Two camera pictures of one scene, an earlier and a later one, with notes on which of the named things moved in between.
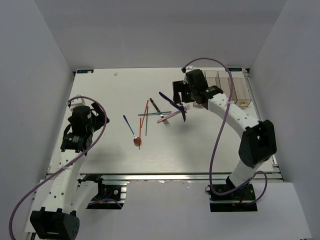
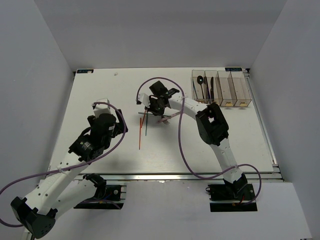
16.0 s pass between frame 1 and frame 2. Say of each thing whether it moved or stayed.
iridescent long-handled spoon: moved
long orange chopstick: stayed
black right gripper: moved
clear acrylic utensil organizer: stayed
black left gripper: moved
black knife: moved
